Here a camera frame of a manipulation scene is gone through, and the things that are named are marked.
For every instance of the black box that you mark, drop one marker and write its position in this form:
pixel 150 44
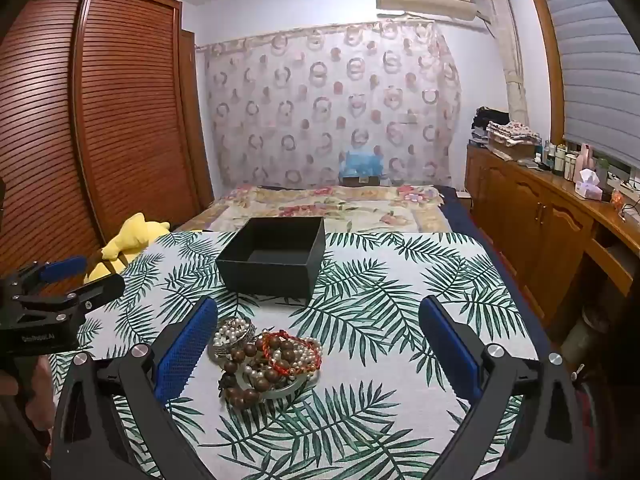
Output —
pixel 272 260

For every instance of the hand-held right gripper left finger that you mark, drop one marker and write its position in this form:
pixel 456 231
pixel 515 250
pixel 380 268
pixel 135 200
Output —
pixel 184 355

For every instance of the white tissue box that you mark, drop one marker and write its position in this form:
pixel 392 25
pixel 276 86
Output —
pixel 589 185

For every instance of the brown slatted wooden wardrobe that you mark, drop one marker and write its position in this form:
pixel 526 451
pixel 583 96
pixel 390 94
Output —
pixel 115 125

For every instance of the blue plastic bag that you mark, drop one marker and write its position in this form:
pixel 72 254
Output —
pixel 361 162

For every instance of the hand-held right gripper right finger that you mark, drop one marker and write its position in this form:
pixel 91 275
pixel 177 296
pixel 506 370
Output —
pixel 448 355

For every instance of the pile of folded clothes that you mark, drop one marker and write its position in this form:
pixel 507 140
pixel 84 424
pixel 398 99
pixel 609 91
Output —
pixel 510 135

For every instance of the yellow plush toy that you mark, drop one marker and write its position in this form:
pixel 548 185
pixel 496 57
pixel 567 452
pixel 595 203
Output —
pixel 131 240

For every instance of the row of bottles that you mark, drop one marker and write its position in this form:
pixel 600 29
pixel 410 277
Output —
pixel 562 160

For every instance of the white wrapped pipe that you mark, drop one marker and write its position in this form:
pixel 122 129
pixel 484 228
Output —
pixel 512 60

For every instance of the leaf print tablecloth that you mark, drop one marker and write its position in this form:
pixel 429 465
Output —
pixel 380 310

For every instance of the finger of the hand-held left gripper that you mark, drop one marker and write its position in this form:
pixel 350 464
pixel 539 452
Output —
pixel 62 269
pixel 97 290

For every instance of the person's left hand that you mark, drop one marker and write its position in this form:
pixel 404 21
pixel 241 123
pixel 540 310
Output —
pixel 39 395

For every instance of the grey window blind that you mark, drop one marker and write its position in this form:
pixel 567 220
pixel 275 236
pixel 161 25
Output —
pixel 595 60

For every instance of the wooden side cabinet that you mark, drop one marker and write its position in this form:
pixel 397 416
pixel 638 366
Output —
pixel 535 220

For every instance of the floral bed blanket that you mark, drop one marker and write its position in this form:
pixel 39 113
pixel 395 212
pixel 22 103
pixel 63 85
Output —
pixel 360 207

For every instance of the dark blue bedsheet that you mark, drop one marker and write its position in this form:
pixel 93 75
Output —
pixel 480 245

